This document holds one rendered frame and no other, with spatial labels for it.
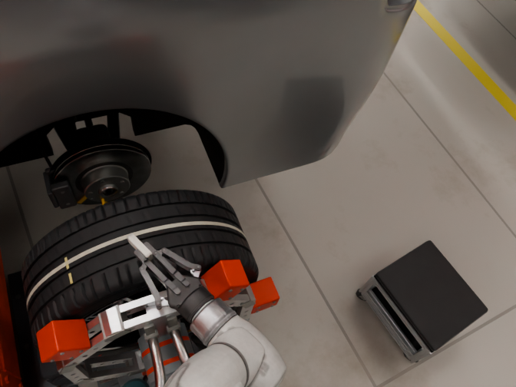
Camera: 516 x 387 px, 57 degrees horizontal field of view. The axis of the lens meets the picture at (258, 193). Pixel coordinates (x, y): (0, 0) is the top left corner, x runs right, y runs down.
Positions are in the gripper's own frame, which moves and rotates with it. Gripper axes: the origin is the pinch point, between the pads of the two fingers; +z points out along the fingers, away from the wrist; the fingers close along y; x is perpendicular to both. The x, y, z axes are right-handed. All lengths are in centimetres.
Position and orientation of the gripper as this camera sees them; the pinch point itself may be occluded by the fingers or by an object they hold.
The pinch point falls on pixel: (140, 247)
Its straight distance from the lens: 109.4
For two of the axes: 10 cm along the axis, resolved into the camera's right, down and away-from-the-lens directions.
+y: 6.8, -6.0, 4.2
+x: 1.0, -5.0, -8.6
